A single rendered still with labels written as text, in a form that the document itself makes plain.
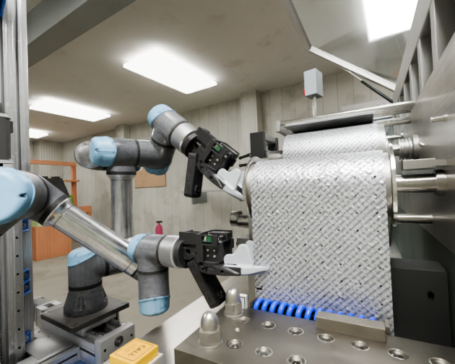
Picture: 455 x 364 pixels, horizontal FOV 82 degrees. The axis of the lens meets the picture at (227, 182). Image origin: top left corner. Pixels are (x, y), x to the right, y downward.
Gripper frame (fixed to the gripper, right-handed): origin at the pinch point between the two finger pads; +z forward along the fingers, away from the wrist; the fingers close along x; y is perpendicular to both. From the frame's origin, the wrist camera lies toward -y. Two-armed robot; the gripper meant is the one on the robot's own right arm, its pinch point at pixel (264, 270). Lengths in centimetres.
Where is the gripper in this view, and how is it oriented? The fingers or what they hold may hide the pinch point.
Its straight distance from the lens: 55.7
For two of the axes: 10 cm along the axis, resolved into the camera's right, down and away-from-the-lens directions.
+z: 8.8, -0.5, -4.8
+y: -0.4, -10.0, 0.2
